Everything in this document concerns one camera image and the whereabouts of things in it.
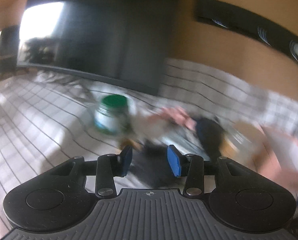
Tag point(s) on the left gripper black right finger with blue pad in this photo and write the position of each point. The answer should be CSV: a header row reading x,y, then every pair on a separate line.
x,y
191,167

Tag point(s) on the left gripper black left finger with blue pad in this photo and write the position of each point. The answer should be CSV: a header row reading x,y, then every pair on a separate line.
x,y
110,166

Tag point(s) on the white soft sock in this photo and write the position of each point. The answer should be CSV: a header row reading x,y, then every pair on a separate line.
x,y
157,123

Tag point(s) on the green lid glass jar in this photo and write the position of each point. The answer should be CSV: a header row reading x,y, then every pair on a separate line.
x,y
112,115

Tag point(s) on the beige cream plastic jar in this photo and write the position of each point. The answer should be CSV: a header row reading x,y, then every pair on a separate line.
x,y
243,142

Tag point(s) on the white black grid tablecloth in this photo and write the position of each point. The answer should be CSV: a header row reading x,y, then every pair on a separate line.
x,y
47,118

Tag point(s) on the pink cardboard box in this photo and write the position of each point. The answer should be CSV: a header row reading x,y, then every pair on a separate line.
x,y
278,161

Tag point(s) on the black flat monitor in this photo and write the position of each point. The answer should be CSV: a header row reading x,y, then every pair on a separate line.
x,y
120,42

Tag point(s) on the black power strip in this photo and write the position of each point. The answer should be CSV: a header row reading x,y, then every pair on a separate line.
x,y
247,23

